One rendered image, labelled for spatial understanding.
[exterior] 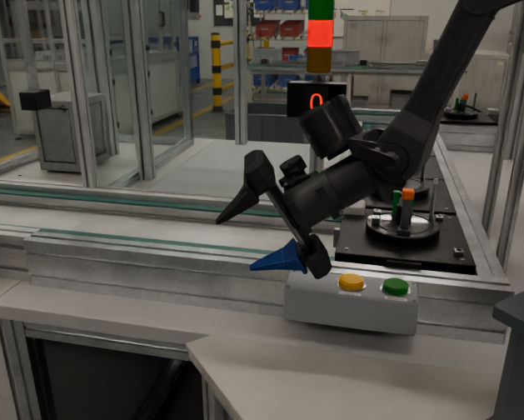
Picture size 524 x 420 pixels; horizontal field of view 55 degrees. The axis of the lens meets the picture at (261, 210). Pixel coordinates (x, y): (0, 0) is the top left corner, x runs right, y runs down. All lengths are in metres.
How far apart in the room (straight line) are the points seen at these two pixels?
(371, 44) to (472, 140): 6.14
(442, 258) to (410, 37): 7.38
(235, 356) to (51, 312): 0.37
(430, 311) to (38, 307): 0.70
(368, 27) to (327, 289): 7.53
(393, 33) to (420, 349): 7.51
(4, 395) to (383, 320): 0.82
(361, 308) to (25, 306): 0.62
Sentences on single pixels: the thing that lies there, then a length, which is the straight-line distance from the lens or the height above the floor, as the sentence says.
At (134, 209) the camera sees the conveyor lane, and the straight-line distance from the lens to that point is 1.25.
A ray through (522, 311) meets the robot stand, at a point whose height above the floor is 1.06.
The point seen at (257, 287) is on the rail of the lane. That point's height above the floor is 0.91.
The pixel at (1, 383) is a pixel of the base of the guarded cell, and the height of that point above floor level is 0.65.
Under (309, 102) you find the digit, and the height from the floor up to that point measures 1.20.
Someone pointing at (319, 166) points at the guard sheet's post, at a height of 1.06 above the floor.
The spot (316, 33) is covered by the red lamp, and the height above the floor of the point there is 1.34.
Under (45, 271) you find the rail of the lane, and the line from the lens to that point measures 1.09.
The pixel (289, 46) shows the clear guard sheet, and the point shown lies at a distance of 1.11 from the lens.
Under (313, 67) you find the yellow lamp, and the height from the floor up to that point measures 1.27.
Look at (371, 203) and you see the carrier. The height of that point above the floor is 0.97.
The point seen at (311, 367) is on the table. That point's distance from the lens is 0.82.
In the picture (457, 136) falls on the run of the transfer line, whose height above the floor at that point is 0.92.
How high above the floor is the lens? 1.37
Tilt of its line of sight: 21 degrees down
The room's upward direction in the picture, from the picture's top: straight up
